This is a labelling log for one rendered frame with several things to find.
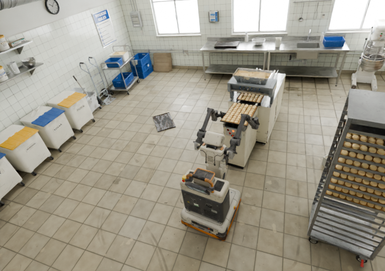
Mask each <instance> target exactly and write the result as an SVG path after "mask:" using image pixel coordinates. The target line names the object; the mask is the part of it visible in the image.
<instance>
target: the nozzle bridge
mask: <svg viewBox="0 0 385 271"><path fill-rule="evenodd" d="M240 86H241V90H240V89H239V88H240ZM244 87H245V91H244V90H243V88H244ZM248 87H249V91H248V90H247V88H248ZM276 87H277V79H273V78H269V79H268V81H267V83H266V84H265V85H262V84H252V83H243V82H238V81H236V79H235V78H234V76H233V77H232V78H231V79H230V80H229V82H228V83H227V91H228V92H230V98H233V96H234V92H242V93H249V94H255V95H263V96H269V97H270V104H273V102H274V93H275V90H276ZM251 88H252V89H253V91H252V92H251ZM255 88H256V92H255ZM259 89H260V93H259Z"/></svg>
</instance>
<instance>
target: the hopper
mask: <svg viewBox="0 0 385 271"><path fill-rule="evenodd" d="M238 71H239V72H253V73H267V74H271V73H272V71H270V70H258V69H246V68H238V69H237V70H236V71H235V72H234V74H233V76H234V78H235V79H236V81H238V82H243V83H252V84H262V85H265V84H266V83H267V81H268V79H269V78H258V77H248V76H237V75H236V74H237V73H238ZM269 77H270V76H269Z"/></svg>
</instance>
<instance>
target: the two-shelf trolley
mask: <svg viewBox="0 0 385 271"><path fill-rule="evenodd" d="M120 46H129V45H120ZM113 47H115V46H113ZM113 47H112V49H113ZM129 49H130V51H129V52H131V48H130V46H129ZM113 51H114V49H113ZM131 55H132V52H131ZM132 59H133V56H132V57H129V59H127V60H126V61H125V62H123V64H122V65H120V64H119V63H118V62H104V63H101V64H100V65H101V68H102V71H103V70H120V73H121V75H122V77H123V74H122V71H121V69H122V68H123V67H124V66H126V65H127V64H128V63H129V62H130V61H131V60H132ZM133 63H134V60H133ZM102 64H118V65H119V67H107V65H105V66H104V67H102ZM134 66H135V63H134ZM135 70H136V66H135ZM103 73H104V71H103ZM136 74H137V76H136V77H133V80H132V81H131V82H130V83H129V84H128V85H127V86H126V84H125V87H114V86H112V87H111V88H110V87H109V85H108V87H109V91H110V93H111V95H113V92H112V91H126V92H127V94H128V95H129V91H128V90H129V89H130V87H131V86H132V85H133V84H134V83H135V82H136V80H137V83H140V79H139V77H138V73H137V71H136ZM104 76H105V73H104ZM105 79H106V76H105ZM123 80H124V77H123ZM106 81H107V79H106ZM124 83H125V81H124ZM107 84H108V81H107Z"/></svg>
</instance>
